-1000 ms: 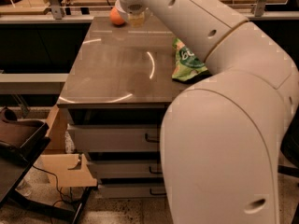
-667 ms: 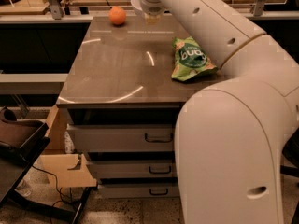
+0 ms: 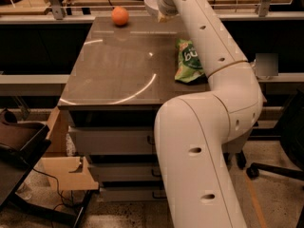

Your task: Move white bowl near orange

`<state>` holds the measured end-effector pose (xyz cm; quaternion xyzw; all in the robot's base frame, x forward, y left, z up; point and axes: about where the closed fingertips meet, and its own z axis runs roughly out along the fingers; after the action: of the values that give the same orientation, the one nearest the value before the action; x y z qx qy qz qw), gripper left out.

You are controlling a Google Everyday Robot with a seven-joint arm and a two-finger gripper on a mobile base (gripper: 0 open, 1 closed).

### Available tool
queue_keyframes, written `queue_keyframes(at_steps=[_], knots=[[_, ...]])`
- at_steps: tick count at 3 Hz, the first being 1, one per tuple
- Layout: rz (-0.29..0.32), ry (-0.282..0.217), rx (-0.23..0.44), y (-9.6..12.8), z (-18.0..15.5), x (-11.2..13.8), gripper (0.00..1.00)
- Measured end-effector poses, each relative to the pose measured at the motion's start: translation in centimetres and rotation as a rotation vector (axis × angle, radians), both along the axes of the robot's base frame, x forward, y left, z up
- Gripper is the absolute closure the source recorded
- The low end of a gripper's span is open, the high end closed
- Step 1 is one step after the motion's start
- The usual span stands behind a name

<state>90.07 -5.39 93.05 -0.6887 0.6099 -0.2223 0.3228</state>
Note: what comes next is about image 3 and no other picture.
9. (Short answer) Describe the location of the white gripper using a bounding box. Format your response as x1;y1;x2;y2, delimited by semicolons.
158;0;178;23

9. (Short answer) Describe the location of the white bowl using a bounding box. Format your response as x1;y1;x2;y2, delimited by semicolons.
143;0;159;17

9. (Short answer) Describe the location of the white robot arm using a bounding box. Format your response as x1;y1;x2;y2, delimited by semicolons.
154;0;263;228

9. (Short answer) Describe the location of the orange fruit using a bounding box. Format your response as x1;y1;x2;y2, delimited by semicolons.
111;7;129;26

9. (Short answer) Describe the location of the green chip bag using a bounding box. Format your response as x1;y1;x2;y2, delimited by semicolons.
175;39;204;84

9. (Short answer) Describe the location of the grey drawer cabinet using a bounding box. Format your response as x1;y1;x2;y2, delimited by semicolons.
57;14;267;203

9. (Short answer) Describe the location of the top grey drawer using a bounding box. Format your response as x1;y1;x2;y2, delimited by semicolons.
68;127;156;155

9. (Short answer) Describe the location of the grey drawer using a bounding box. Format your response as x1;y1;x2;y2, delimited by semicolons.
68;127;156;155
87;161;232;182
100;186;166;202

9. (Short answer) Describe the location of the middle grey drawer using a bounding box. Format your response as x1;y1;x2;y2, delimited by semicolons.
87;161;232;182

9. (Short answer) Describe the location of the brown cardboard piece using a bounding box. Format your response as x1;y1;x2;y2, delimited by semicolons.
41;107;99;191

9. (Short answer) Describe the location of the black office chair base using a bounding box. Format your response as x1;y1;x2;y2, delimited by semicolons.
235;152;304;181

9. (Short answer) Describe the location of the dark tray on table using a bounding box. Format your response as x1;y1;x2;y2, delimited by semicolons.
0;108;49;162

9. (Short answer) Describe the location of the bottom grey drawer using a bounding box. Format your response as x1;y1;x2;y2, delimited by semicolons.
100;186;166;202

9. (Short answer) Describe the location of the black side table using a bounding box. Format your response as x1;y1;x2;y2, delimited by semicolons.
0;139;95;228

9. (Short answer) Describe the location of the black floor cable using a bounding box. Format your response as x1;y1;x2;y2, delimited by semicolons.
32;167;84;228

